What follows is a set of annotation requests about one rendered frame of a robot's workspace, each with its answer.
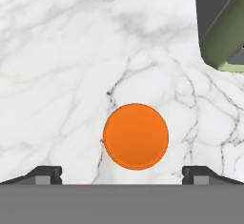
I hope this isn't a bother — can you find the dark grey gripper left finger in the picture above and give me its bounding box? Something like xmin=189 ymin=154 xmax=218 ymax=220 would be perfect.
xmin=0 ymin=165 xmax=63 ymax=186

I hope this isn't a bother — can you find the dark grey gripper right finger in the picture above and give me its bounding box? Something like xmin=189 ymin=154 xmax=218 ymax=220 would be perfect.
xmin=181 ymin=165 xmax=244 ymax=186

